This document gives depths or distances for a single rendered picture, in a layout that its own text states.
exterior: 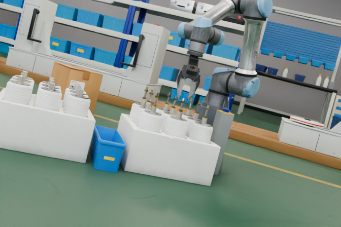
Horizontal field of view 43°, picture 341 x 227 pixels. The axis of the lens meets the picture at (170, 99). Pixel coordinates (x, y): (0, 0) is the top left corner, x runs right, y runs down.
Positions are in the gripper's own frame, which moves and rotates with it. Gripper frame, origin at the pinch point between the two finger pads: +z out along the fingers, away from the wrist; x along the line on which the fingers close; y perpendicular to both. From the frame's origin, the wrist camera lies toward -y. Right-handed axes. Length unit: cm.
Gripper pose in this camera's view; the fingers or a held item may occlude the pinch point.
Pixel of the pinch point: (183, 97)
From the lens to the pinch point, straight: 187.1
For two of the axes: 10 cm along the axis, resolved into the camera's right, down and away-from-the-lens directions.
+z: -2.5, 9.7, 0.7
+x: -9.7, -2.5, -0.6
